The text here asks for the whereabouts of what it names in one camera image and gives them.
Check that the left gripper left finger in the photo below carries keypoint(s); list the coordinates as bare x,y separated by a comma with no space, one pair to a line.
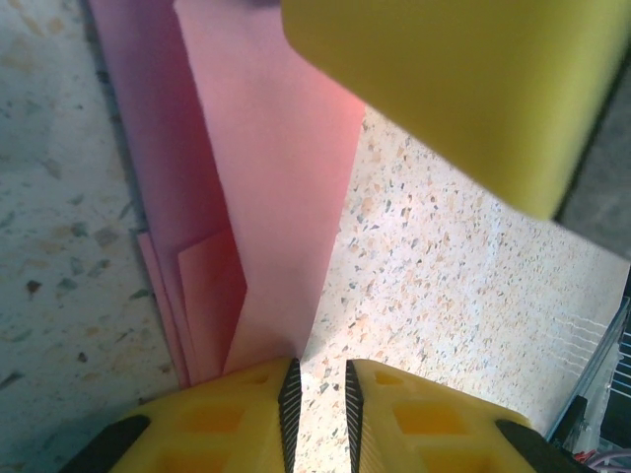
222,424

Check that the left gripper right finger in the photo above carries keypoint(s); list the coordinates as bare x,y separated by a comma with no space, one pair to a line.
434,428

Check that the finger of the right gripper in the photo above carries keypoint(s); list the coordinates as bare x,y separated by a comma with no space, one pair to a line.
468,88

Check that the pink cloth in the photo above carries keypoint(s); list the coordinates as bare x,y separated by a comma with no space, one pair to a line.
276,172

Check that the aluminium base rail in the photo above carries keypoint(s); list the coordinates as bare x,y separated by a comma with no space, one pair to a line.
607,345

